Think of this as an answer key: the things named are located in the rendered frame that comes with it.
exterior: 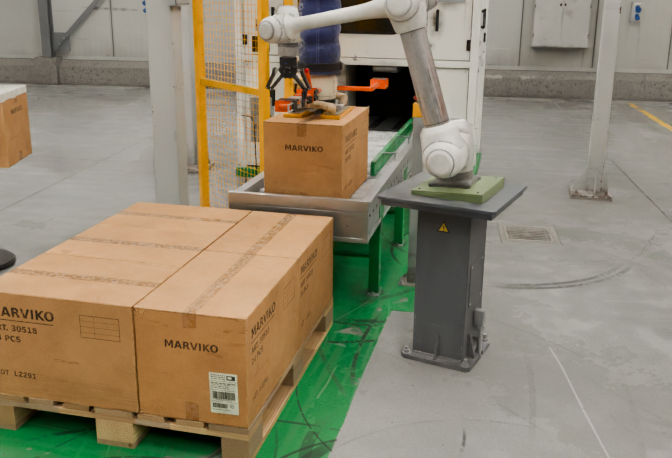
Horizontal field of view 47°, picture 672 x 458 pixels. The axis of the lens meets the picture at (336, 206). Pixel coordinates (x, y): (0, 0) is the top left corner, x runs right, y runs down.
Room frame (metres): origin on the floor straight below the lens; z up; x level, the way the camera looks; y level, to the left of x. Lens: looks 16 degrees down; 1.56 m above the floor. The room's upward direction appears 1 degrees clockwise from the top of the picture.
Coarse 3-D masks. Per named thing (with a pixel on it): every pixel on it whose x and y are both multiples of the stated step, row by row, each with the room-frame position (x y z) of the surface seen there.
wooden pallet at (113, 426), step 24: (312, 336) 3.24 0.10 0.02; (288, 384) 2.77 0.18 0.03; (0, 408) 2.48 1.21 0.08; (24, 408) 2.52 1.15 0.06; (48, 408) 2.43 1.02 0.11; (72, 408) 2.41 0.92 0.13; (96, 408) 2.39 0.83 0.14; (264, 408) 2.42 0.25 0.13; (120, 432) 2.37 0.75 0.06; (144, 432) 2.43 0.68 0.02; (192, 432) 2.30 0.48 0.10; (216, 432) 2.28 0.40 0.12; (240, 432) 2.26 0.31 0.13; (264, 432) 2.43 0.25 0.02; (240, 456) 2.26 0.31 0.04
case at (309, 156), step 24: (288, 120) 3.70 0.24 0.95; (312, 120) 3.70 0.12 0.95; (336, 120) 3.71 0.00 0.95; (360, 120) 3.95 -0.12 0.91; (264, 144) 3.67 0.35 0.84; (288, 144) 3.64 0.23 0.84; (312, 144) 3.61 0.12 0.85; (336, 144) 3.58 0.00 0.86; (360, 144) 3.96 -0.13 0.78; (264, 168) 3.67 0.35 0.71; (288, 168) 3.64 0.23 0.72; (312, 168) 3.61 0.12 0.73; (336, 168) 3.58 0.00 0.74; (360, 168) 3.97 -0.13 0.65; (264, 192) 3.67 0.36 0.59; (288, 192) 3.64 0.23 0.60; (312, 192) 3.61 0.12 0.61; (336, 192) 3.58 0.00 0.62
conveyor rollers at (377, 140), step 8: (368, 136) 5.51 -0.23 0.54; (376, 136) 5.50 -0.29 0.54; (384, 136) 5.49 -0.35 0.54; (392, 136) 5.48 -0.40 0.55; (368, 144) 5.16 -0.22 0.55; (376, 144) 5.22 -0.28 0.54; (384, 144) 5.21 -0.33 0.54; (368, 152) 4.89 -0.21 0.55; (376, 152) 4.95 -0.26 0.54; (368, 160) 4.69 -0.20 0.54; (392, 160) 4.66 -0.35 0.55; (368, 168) 4.42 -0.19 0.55; (384, 168) 4.48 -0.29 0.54; (368, 176) 4.23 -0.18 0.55; (376, 176) 4.23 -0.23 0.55; (368, 184) 4.05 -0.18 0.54; (360, 192) 3.88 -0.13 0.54
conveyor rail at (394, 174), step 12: (408, 144) 4.94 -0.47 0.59; (396, 156) 4.56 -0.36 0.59; (408, 156) 4.77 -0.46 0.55; (396, 168) 4.26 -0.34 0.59; (408, 168) 4.80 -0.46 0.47; (384, 180) 3.94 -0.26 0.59; (396, 180) 4.31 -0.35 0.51; (372, 192) 3.69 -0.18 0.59; (372, 204) 3.58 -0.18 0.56; (372, 216) 3.59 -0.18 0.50; (372, 228) 3.59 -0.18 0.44
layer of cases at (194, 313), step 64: (64, 256) 2.83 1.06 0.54; (128, 256) 2.84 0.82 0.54; (192, 256) 2.85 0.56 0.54; (256, 256) 2.86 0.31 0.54; (320, 256) 3.19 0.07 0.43; (0, 320) 2.47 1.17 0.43; (64, 320) 2.41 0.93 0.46; (128, 320) 2.35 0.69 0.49; (192, 320) 2.30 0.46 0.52; (256, 320) 2.36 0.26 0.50; (0, 384) 2.47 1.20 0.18; (64, 384) 2.41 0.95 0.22; (128, 384) 2.36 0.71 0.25; (192, 384) 2.30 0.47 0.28; (256, 384) 2.35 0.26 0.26
